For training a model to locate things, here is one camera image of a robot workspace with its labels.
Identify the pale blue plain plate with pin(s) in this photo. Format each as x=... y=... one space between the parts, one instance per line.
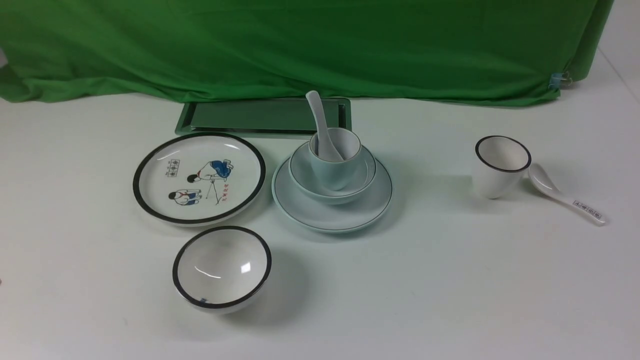
x=362 y=213

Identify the pale blue cup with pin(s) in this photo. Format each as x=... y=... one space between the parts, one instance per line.
x=336 y=175

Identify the metal table cable grommet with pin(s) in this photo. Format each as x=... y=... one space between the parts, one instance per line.
x=263 y=118

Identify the white spoon with label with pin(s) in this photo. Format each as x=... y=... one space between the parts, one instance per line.
x=543 y=183

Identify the black-rimmed white cup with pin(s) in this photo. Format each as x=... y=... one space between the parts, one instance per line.
x=500 y=165

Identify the blue binder clip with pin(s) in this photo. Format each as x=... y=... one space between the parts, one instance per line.
x=560 y=80

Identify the illustrated black-rimmed white plate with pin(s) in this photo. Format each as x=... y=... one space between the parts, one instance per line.
x=199 y=179

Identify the green backdrop cloth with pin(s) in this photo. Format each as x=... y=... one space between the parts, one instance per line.
x=483 y=52

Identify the pale blue shallow bowl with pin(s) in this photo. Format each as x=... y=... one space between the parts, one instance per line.
x=302 y=174

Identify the black-rimmed white bowl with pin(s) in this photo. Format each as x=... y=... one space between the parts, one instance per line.
x=223 y=269

